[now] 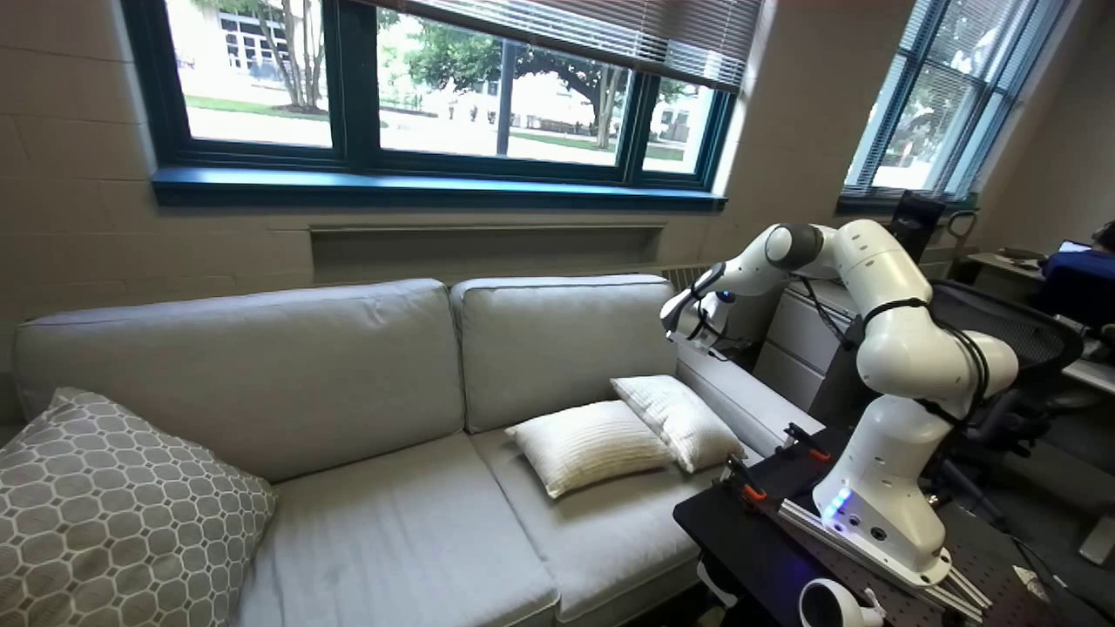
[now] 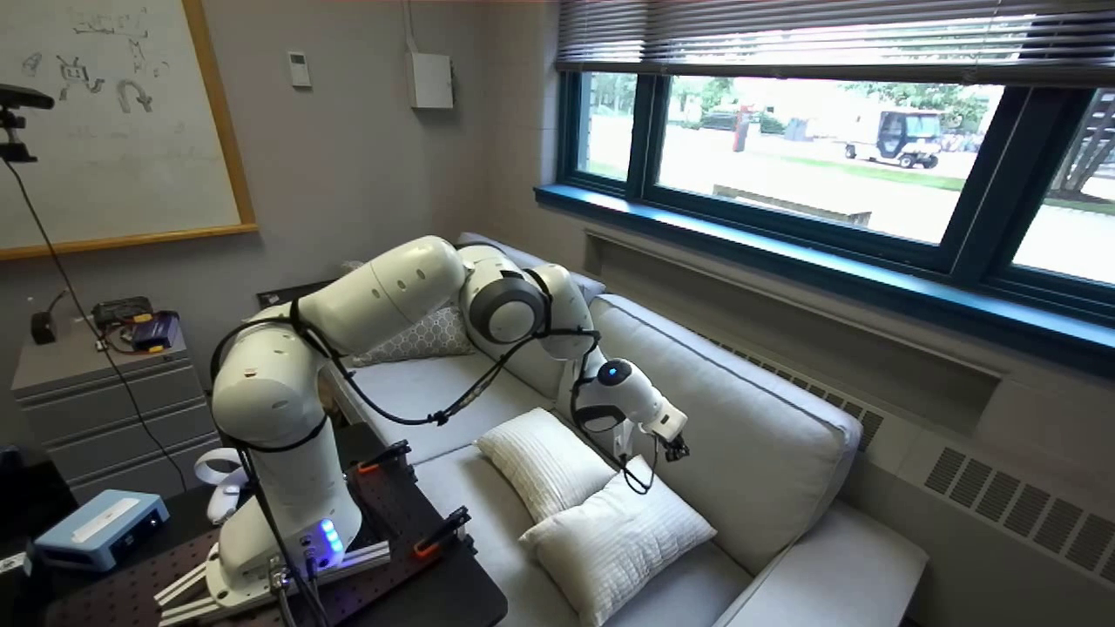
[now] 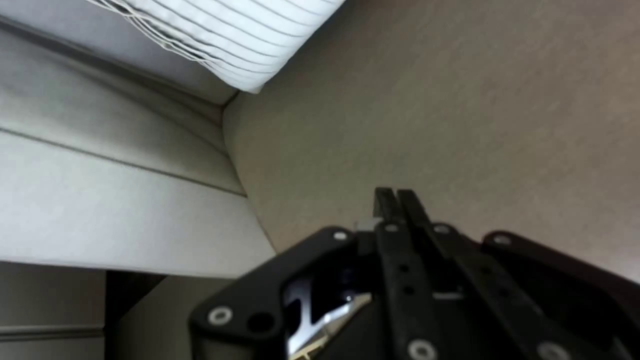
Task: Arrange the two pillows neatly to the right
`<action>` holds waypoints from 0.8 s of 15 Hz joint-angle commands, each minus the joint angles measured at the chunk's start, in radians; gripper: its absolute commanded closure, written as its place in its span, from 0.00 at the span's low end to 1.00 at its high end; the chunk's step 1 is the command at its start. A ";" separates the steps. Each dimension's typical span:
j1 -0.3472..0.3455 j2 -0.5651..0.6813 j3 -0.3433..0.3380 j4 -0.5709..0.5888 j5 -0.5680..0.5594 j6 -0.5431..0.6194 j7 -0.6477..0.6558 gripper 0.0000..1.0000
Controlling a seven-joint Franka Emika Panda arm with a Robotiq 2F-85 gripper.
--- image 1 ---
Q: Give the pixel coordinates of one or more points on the narrow light blue window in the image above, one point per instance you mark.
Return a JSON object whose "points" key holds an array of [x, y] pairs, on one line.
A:
{"points": [[929, 106]]}

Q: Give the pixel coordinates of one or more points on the black office chair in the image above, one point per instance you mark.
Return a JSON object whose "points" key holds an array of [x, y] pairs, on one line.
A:
{"points": [[1031, 336]]}

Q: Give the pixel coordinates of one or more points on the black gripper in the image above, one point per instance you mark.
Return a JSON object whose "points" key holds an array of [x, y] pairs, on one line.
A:
{"points": [[706, 322]]}

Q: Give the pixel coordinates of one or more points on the orange black clamp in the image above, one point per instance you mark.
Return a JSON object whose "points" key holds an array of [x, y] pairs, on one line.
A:
{"points": [[754, 493], [820, 455]]}

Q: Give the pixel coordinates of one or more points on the grey lattice pattern pillow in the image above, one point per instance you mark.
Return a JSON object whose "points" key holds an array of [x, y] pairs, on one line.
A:
{"points": [[109, 525]]}

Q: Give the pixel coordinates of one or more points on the silver robot mounting plate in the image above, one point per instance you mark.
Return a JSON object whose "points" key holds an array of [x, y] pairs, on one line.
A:
{"points": [[857, 555]]}

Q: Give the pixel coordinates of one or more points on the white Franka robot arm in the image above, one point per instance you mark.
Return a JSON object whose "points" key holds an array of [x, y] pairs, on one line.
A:
{"points": [[906, 464]]}

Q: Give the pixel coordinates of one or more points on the grey drawer cabinet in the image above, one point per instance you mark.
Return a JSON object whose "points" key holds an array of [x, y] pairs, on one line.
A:
{"points": [[802, 352]]}

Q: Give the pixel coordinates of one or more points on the white VR controller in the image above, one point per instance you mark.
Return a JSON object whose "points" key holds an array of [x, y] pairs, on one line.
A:
{"points": [[832, 603]]}

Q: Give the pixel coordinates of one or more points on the dark blue desk object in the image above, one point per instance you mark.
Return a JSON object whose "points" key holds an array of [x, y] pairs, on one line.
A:
{"points": [[1083, 280]]}

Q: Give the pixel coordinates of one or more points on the grey fabric sofa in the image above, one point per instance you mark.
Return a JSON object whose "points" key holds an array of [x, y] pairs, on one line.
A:
{"points": [[351, 370]]}

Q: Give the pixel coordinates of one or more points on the black robot table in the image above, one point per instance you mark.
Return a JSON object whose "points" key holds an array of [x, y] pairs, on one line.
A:
{"points": [[745, 545]]}

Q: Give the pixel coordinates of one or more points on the wide blue frame window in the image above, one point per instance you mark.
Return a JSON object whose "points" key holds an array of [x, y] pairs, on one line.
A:
{"points": [[354, 118]]}

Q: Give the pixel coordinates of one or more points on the cream striped pillow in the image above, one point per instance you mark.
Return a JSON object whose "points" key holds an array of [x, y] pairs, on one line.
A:
{"points": [[684, 418], [587, 446]]}

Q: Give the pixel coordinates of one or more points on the grey window blinds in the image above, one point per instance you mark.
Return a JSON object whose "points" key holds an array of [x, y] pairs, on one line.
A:
{"points": [[638, 37]]}

